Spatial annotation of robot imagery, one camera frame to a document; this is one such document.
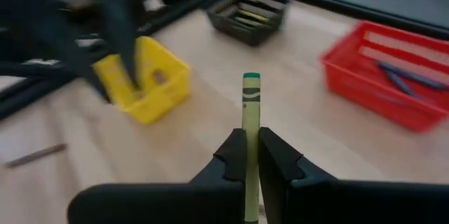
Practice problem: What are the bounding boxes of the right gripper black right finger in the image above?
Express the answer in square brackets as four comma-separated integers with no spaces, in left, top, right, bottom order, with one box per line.
[257,126,449,224]

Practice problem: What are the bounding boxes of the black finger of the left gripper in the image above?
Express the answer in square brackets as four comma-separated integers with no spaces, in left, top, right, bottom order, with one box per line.
[31,16,112,103]
[96,0,140,88]

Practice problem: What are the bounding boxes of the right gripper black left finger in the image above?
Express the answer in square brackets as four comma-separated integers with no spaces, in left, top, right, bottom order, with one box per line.
[66,128,247,224]

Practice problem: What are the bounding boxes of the brown crayon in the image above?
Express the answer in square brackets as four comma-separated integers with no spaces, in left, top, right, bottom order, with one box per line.
[4,143,68,169]

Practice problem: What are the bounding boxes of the green crayon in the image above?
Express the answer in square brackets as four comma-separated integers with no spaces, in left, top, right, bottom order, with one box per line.
[241,72,262,224]
[238,8,271,23]
[234,16,266,29]

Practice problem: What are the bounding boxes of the blue crayon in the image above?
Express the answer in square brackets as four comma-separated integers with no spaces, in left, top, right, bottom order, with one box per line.
[377,60,449,91]
[385,71,420,98]

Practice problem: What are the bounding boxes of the yellow plastic basket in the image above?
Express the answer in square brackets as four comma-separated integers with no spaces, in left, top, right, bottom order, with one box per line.
[91,36,192,126]

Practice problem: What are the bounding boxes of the red plastic basket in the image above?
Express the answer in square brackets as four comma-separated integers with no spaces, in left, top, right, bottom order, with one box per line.
[321,19,449,134]

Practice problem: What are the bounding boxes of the black plastic basket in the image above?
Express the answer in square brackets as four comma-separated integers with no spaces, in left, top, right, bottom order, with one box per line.
[206,0,290,47]

